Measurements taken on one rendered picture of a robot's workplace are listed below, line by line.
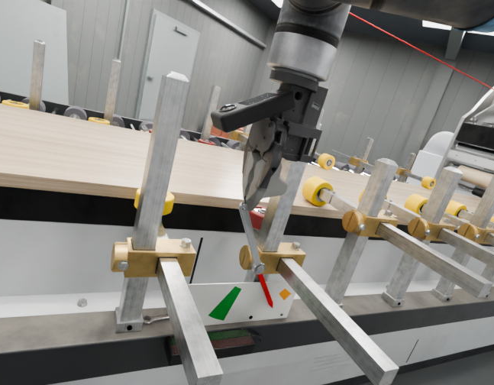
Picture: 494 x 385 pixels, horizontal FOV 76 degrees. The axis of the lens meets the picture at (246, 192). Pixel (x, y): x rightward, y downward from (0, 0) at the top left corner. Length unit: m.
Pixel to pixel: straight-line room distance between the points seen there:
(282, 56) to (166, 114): 0.18
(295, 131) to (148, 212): 0.26
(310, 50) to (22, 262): 0.69
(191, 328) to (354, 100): 8.37
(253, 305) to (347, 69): 8.35
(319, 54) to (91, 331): 0.57
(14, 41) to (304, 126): 4.78
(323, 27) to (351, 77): 8.33
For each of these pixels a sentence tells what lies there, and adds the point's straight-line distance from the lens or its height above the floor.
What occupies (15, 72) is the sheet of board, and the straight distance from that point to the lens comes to 5.03.
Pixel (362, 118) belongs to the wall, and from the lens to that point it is 8.58.
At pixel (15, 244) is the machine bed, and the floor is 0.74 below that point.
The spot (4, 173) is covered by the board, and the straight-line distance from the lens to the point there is 0.74.
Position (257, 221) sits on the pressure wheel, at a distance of 0.73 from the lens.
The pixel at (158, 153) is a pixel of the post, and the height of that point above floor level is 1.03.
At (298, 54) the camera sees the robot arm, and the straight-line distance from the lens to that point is 0.45.
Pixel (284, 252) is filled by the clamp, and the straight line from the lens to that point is 0.67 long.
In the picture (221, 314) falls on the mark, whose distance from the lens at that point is 0.69.
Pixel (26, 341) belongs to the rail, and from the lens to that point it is 0.65.
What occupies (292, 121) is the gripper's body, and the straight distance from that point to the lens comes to 0.48.
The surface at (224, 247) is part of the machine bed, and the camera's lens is 0.88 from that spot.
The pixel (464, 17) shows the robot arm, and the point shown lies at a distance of 0.37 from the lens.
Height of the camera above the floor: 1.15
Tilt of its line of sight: 16 degrees down
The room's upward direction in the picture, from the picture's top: 16 degrees clockwise
